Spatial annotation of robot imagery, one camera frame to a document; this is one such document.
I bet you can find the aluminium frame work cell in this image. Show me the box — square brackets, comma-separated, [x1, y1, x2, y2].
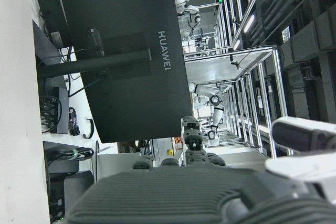
[183, 45, 292, 158]

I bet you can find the white humanoid robot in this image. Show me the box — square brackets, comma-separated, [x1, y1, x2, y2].
[187, 81, 226, 141]
[174, 0, 203, 39]

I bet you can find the black computer case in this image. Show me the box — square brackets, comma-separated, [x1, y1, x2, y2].
[49, 170, 95, 224]

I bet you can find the small black overhead camera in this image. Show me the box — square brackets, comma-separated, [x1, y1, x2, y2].
[229, 54, 242, 70]

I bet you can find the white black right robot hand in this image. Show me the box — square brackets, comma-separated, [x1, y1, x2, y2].
[65, 115, 336, 224]

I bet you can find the black Huawei monitor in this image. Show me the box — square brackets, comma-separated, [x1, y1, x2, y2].
[56, 0, 194, 144]

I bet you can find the black cable with green tie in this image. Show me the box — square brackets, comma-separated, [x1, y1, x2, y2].
[46, 146, 95, 162]

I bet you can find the black monitor stand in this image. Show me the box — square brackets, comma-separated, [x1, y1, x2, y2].
[33, 20, 153, 79]

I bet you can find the black curved strap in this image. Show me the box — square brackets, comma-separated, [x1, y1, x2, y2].
[82, 118, 96, 140]

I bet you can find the coiled black cable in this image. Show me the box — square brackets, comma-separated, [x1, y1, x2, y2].
[68, 106, 80, 137]

